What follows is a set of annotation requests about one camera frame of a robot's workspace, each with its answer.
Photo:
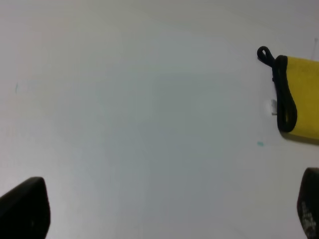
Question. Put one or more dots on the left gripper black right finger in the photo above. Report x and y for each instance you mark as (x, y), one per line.
(308, 203)

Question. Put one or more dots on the yellow towel with black trim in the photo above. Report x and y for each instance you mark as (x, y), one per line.
(296, 82)

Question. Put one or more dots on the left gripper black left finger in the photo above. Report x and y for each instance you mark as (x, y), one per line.
(25, 211)

